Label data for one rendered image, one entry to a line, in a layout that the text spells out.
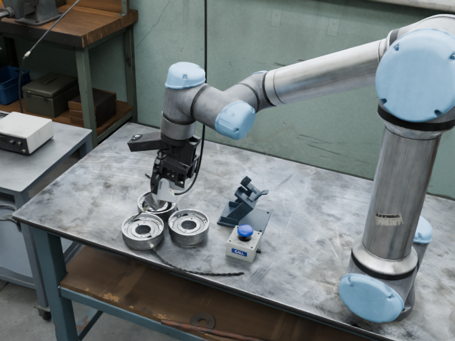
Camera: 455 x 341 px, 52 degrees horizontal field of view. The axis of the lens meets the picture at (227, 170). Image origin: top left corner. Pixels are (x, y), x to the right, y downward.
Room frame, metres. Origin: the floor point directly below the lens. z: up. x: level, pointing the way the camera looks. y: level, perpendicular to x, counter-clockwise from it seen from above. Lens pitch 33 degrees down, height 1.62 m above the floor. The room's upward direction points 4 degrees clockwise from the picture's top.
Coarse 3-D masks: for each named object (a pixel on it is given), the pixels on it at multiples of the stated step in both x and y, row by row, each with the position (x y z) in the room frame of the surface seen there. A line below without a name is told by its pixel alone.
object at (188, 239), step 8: (176, 216) 0.97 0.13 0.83; (184, 216) 0.98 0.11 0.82; (200, 216) 0.97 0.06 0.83; (184, 224) 0.95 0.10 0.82; (192, 224) 0.95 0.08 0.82; (208, 224) 0.93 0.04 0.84; (176, 232) 0.89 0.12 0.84; (184, 232) 0.91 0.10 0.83; (192, 232) 0.91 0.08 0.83; (200, 232) 0.89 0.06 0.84; (208, 232) 0.92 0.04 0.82; (176, 240) 0.90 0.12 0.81; (184, 240) 0.88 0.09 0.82; (192, 240) 0.88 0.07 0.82; (200, 240) 0.90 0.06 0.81
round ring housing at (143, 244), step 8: (144, 216) 0.95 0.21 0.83; (152, 216) 0.95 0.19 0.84; (128, 224) 0.92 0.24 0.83; (136, 224) 0.92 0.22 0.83; (144, 224) 0.92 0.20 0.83; (160, 224) 0.93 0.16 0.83; (136, 232) 0.91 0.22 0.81; (144, 232) 0.92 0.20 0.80; (152, 232) 0.89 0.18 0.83; (160, 232) 0.88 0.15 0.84; (128, 240) 0.86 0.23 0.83; (136, 240) 0.85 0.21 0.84; (144, 240) 0.85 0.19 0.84; (152, 240) 0.86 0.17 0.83; (160, 240) 0.88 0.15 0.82; (136, 248) 0.86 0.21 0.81; (144, 248) 0.86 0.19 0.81
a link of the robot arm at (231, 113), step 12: (204, 96) 0.84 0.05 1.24; (216, 96) 0.84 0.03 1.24; (228, 96) 0.84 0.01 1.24; (240, 96) 0.86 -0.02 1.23; (252, 96) 0.88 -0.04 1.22; (192, 108) 0.83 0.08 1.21; (204, 108) 0.82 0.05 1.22; (216, 108) 0.82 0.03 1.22; (228, 108) 0.81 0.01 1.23; (240, 108) 0.81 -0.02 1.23; (252, 108) 0.83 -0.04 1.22; (204, 120) 0.82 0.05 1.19; (216, 120) 0.80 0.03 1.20; (228, 120) 0.80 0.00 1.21; (240, 120) 0.79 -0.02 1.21; (252, 120) 0.83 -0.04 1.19; (228, 132) 0.79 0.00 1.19; (240, 132) 0.80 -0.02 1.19
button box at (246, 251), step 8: (232, 232) 0.90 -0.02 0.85; (256, 232) 0.91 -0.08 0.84; (232, 240) 0.87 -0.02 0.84; (240, 240) 0.87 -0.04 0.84; (248, 240) 0.87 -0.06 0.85; (256, 240) 0.88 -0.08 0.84; (232, 248) 0.86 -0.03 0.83; (240, 248) 0.85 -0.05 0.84; (248, 248) 0.84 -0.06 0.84; (256, 248) 0.86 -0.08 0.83; (232, 256) 0.86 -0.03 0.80; (240, 256) 0.85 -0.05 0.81; (248, 256) 0.84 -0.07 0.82
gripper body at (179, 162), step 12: (168, 144) 0.89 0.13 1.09; (180, 144) 0.87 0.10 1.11; (192, 144) 0.87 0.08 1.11; (156, 156) 0.88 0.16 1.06; (168, 156) 0.89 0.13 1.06; (180, 156) 0.88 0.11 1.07; (192, 156) 0.89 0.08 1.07; (168, 168) 0.87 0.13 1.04; (180, 168) 0.86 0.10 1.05; (192, 168) 0.90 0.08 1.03; (180, 180) 0.87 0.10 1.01
